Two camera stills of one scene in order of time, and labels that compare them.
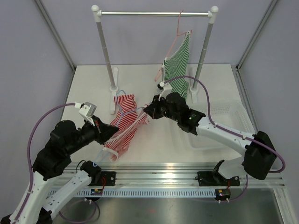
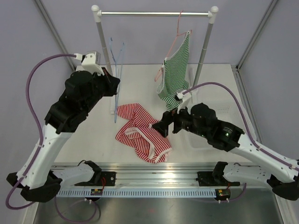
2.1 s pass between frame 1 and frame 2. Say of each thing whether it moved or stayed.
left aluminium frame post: stayed
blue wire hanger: moved
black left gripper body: moved
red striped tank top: moved
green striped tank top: stayed
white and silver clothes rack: stayed
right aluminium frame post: stayed
